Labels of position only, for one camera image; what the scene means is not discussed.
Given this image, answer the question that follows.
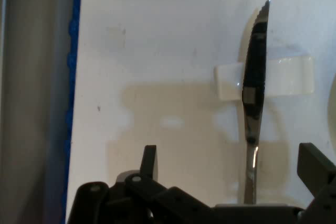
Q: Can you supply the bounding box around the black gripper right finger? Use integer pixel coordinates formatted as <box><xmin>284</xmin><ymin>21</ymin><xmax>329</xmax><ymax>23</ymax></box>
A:
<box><xmin>296</xmin><ymin>142</ymin><xmax>336</xmax><ymax>224</ymax></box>

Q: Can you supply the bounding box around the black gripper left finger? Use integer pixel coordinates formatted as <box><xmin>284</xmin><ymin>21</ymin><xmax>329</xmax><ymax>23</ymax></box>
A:
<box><xmin>65</xmin><ymin>144</ymin><xmax>214</xmax><ymax>224</ymax></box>

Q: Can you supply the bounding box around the silver serrated table knife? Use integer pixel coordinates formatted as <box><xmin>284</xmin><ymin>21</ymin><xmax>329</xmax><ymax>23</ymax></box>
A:
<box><xmin>237</xmin><ymin>0</ymin><xmax>272</xmax><ymax>206</ymax></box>

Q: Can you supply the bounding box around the white ceramic cutlery rest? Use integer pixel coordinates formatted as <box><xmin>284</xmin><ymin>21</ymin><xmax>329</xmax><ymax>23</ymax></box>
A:
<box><xmin>213</xmin><ymin>55</ymin><xmax>315</xmax><ymax>102</ymax></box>

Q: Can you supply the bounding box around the blue foam strip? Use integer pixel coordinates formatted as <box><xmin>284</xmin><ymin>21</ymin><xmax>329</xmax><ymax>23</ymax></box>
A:
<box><xmin>64</xmin><ymin>0</ymin><xmax>83</xmax><ymax>224</ymax></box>

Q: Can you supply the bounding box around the aluminium rail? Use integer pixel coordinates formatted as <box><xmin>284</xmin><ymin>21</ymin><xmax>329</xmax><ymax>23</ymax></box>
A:
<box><xmin>0</xmin><ymin>0</ymin><xmax>74</xmax><ymax>224</ymax></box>

